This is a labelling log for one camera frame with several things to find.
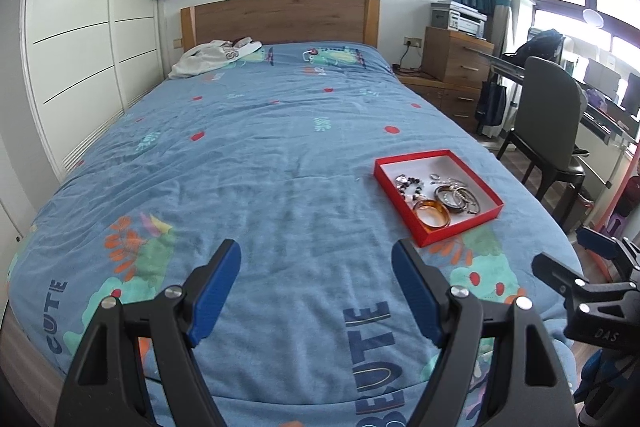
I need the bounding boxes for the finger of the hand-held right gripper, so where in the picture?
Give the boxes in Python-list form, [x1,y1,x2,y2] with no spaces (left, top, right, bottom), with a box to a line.
[531,252,640,308]
[576,227,640,280]

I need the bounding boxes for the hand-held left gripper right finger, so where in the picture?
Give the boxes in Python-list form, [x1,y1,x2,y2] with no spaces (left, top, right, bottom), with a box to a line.
[391,238,573,427]

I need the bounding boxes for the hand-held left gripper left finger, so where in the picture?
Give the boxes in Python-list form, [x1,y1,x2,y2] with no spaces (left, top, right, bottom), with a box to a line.
[54,239,242,427]

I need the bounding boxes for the amber resin bangle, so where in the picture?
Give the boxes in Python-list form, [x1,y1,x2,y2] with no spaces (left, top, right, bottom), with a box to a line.
[412,199,451,230]

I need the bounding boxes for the dark tortoiseshell bangle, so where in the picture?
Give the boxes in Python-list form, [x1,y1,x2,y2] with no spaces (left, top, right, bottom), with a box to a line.
[434,185,463,214]

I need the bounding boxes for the dark beaded bracelet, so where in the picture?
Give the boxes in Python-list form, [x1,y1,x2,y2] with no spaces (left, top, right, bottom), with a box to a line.
[397,176,428,208]

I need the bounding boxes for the thin silver bangles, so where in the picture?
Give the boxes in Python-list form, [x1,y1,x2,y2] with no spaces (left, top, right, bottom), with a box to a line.
[452,187,482,215]

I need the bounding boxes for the silver chain necklace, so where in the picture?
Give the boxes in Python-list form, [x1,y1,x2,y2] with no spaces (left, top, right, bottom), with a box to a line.
[429,173,468,190]

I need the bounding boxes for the red jewelry box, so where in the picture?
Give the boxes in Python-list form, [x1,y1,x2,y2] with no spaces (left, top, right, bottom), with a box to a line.
[374,149,505,248]

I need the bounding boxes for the dark desk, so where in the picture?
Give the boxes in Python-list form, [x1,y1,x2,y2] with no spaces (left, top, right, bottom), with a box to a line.
[477,51,640,145]

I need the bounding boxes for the grey chair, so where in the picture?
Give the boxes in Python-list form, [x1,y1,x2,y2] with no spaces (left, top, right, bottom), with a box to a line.
[496,56,591,202]

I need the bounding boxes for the computer monitor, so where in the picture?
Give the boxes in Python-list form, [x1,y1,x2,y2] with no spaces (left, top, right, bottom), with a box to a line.
[582,58,640,108]

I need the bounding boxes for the dark blue hanging bag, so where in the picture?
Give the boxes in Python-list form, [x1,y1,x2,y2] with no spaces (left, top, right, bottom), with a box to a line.
[475,79,508,138]

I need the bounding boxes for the low wooden nightstand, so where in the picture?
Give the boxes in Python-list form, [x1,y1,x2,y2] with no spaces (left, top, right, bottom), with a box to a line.
[395,72,486,132]

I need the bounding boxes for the black backpack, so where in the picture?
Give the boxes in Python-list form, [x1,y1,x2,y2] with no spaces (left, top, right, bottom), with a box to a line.
[512,28,566,65]

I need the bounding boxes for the white garment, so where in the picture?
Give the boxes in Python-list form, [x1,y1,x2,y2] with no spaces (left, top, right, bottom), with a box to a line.
[167,38,265,80]

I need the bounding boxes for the white printer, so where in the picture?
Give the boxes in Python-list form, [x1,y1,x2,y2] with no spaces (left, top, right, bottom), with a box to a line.
[431,0,488,38]

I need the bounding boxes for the wooden headboard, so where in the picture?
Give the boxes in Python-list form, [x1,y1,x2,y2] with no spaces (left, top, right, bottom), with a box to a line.
[180,0,381,55]

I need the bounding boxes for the white wardrobe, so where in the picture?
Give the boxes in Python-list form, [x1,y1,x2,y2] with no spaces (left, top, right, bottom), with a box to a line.
[20,0,168,182]

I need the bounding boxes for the black power cable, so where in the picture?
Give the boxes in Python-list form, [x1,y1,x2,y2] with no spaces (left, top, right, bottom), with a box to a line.
[392,44,413,72]

